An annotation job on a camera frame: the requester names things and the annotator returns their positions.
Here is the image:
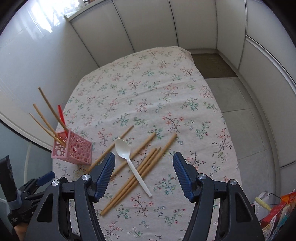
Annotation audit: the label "person's left hand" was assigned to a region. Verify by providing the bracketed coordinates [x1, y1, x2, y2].
[14, 223, 29, 241]

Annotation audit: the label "pink perforated utensil holder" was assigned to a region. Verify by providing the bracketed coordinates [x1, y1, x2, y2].
[51, 129, 92, 165]

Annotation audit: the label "white plastic spoon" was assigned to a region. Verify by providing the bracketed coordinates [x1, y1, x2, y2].
[115, 147, 152, 197]

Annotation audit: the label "brown floor mat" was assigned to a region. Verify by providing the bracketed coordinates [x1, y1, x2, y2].
[192, 54, 237, 79]

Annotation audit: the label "white kitchen cabinets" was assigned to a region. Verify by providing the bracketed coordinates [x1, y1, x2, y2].
[65, 1, 295, 167]

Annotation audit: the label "glass sliding door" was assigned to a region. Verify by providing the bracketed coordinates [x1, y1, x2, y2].
[1, 121, 52, 188]

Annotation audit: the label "red plastic spoon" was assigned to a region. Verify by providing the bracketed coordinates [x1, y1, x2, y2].
[58, 105, 69, 135]

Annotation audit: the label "floral tablecloth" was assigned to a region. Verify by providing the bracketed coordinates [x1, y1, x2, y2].
[63, 47, 241, 240]

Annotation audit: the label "snack bags pile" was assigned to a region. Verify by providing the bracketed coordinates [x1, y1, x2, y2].
[253, 191, 295, 240]

